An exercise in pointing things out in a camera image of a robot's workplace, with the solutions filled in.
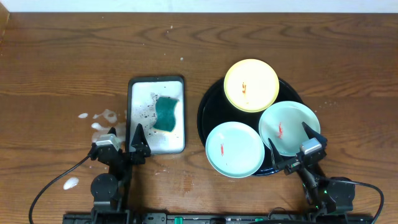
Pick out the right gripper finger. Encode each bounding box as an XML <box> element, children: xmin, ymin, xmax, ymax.
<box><xmin>302</xmin><ymin>121</ymin><xmax>325</xmax><ymax>141</ymax></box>
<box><xmin>268</xmin><ymin>138</ymin><xmax>284</xmax><ymax>165</ymax></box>

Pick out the light green plate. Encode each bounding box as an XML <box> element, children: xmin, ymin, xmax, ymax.
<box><xmin>205</xmin><ymin>121</ymin><xmax>266</xmax><ymax>179</ymax></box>
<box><xmin>259</xmin><ymin>101</ymin><xmax>321</xmax><ymax>157</ymax></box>

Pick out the green yellow sponge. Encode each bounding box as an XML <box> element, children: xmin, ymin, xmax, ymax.
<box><xmin>153</xmin><ymin>96</ymin><xmax>178</xmax><ymax>132</ymax></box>

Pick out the light green plate front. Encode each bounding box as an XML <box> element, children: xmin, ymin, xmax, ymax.
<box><xmin>205</xmin><ymin>121</ymin><xmax>266</xmax><ymax>179</ymax></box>

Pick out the yellow plate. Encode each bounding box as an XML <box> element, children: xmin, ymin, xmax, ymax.
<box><xmin>223</xmin><ymin>59</ymin><xmax>280</xmax><ymax>113</ymax></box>

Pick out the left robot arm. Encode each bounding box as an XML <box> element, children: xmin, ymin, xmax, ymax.
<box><xmin>89</xmin><ymin>124</ymin><xmax>151</xmax><ymax>223</ymax></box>

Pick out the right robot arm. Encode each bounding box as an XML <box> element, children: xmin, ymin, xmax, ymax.
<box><xmin>268</xmin><ymin>122</ymin><xmax>355</xmax><ymax>215</ymax></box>

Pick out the black rectangular soap tray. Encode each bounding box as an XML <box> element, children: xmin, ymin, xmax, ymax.
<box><xmin>126</xmin><ymin>75</ymin><xmax>185</xmax><ymax>154</ymax></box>

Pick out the black round tray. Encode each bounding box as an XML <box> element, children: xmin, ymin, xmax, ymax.
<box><xmin>197</xmin><ymin>78</ymin><xmax>305</xmax><ymax>177</ymax></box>

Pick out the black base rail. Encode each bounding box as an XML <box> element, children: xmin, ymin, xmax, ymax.
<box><xmin>62</xmin><ymin>213</ymin><xmax>372</xmax><ymax>224</ymax></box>

